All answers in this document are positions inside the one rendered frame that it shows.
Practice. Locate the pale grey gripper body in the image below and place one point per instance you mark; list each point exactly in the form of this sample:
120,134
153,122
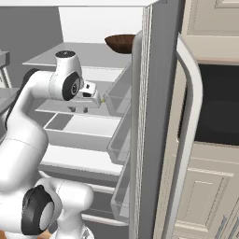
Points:
88,101

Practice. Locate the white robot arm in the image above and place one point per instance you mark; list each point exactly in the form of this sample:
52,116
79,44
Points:
28,149

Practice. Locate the white fridge drawer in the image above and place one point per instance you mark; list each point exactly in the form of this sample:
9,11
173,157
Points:
88,126
99,205

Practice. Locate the clear fridge door bin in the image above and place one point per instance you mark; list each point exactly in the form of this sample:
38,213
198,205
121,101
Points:
119,93
121,143
122,196

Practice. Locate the white fridge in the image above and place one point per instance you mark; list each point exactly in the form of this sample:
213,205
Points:
93,18

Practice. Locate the brown wooden bowl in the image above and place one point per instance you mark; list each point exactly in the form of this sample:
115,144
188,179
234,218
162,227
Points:
119,43

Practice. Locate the black built-in oven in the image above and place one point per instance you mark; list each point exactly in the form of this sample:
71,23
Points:
217,105

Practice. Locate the beige base cupboard door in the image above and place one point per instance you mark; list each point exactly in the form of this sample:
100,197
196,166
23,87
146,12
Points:
205,193

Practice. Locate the beige wall cupboard door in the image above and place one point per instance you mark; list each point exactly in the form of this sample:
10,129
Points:
214,28

